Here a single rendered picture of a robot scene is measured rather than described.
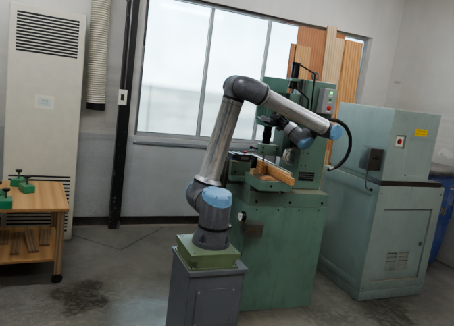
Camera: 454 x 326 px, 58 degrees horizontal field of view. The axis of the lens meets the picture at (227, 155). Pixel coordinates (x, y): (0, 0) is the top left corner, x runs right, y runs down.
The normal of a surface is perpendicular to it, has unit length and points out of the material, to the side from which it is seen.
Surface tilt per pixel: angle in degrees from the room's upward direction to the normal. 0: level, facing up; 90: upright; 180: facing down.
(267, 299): 90
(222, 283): 90
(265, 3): 90
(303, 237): 90
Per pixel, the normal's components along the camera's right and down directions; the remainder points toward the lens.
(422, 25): -0.91, -0.06
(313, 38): 0.37, 0.16
